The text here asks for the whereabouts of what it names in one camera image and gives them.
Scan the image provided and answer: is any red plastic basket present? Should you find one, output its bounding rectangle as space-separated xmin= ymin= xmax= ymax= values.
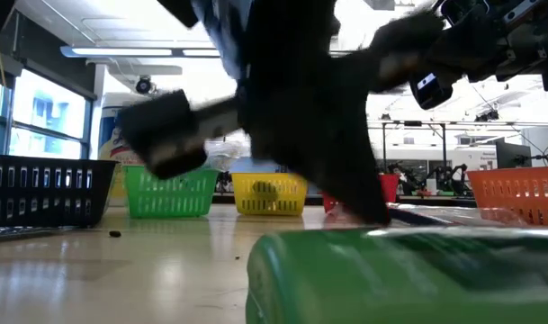
xmin=321 ymin=173 xmax=401 ymax=213

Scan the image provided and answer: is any long ceiling light rail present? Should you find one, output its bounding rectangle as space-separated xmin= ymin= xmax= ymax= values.
xmin=59 ymin=44 xmax=221 ymax=59

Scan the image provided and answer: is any green plastic basket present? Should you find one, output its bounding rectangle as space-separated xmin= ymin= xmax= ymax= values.
xmin=121 ymin=165 xmax=220 ymax=220

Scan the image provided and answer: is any black plastic basket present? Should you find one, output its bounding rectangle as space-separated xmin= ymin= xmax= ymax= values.
xmin=0 ymin=154 xmax=119 ymax=229

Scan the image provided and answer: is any yellow plastic basket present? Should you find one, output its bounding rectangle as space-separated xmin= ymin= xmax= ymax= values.
xmin=230 ymin=172 xmax=309 ymax=217

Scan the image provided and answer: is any round black ceiling camera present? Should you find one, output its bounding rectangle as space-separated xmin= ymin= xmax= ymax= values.
xmin=135 ymin=75 xmax=153 ymax=95

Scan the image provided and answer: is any black monitor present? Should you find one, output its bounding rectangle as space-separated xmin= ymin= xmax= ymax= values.
xmin=495 ymin=141 xmax=534 ymax=170

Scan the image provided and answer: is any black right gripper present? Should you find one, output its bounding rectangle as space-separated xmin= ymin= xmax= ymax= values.
xmin=409 ymin=0 xmax=548 ymax=113

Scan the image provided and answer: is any yellow Lysol wipes canister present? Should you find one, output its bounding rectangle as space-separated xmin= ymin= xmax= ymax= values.
xmin=97 ymin=92 xmax=145 ymax=167

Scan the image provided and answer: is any black gantry frame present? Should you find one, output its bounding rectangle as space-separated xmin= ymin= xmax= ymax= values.
xmin=379 ymin=119 xmax=448 ymax=171

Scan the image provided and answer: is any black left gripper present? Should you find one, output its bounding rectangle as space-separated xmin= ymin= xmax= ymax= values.
xmin=118 ymin=8 xmax=446 ymax=226

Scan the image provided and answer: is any black window frame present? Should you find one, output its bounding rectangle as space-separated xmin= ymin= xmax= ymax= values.
xmin=0 ymin=67 xmax=97 ymax=159

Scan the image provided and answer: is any green travel bottle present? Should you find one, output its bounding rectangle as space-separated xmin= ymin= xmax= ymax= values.
xmin=245 ymin=226 xmax=548 ymax=324

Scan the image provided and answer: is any orange plastic basket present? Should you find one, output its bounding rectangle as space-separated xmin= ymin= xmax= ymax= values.
xmin=466 ymin=166 xmax=548 ymax=228

